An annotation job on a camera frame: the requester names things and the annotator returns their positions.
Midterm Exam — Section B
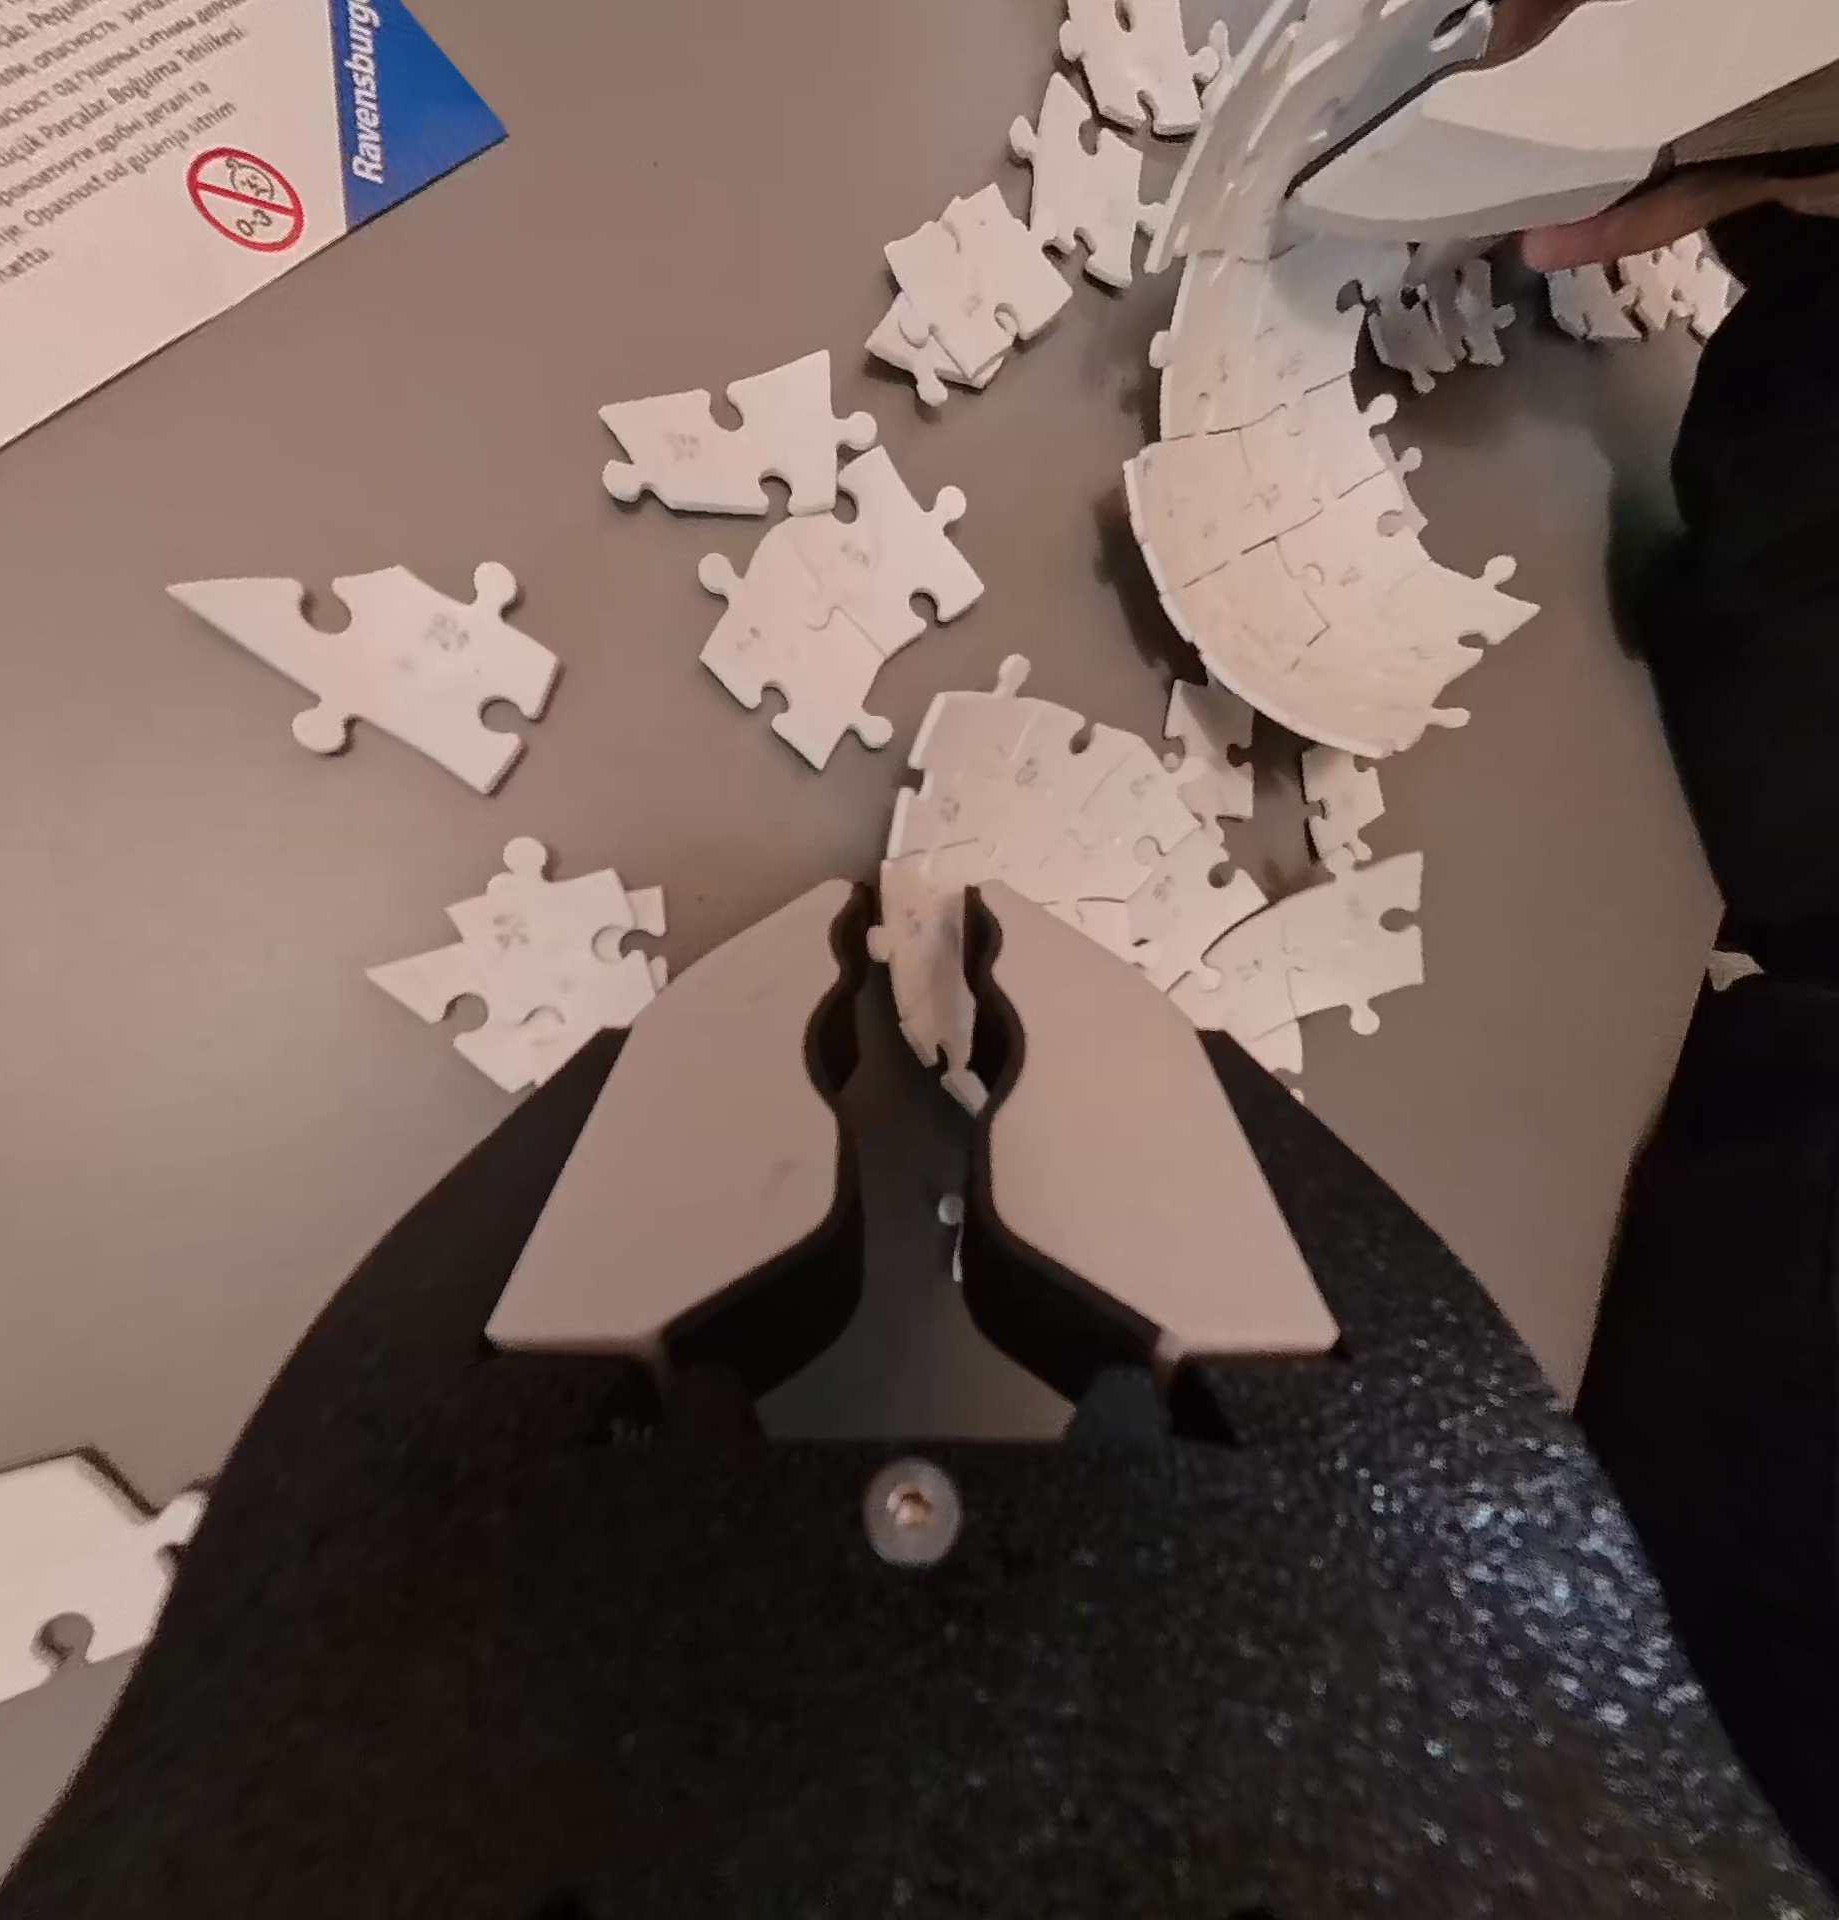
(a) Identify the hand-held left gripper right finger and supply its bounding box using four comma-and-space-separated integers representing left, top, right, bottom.
966, 881, 1339, 1411

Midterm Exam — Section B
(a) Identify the person's right hand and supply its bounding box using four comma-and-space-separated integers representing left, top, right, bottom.
1517, 165, 1839, 278

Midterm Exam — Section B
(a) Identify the bowl-shaped assembled puzzle section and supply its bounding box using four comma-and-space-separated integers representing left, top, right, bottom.
1123, 0, 1537, 761

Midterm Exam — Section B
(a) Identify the white instruction leaflet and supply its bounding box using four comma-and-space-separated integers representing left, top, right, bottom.
0, 0, 509, 467

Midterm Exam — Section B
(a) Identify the arc-shaped assembled puzzle section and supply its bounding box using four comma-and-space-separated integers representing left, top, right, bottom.
872, 656, 1424, 1117

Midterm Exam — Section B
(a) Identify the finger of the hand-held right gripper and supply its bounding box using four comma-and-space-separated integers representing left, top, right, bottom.
1285, 19, 1839, 241
1285, 0, 1494, 181

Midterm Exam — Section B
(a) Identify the person's right forearm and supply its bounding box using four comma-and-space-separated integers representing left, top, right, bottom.
1605, 205, 1839, 962

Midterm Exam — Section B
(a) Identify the scatter of white pieces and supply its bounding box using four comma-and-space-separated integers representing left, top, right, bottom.
0, 0, 1765, 1715

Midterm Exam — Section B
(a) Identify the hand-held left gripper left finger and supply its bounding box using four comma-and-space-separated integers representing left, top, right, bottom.
488, 881, 881, 1394

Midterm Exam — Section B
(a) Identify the person's black clothing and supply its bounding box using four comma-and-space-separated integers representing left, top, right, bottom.
1568, 926, 1839, 1920

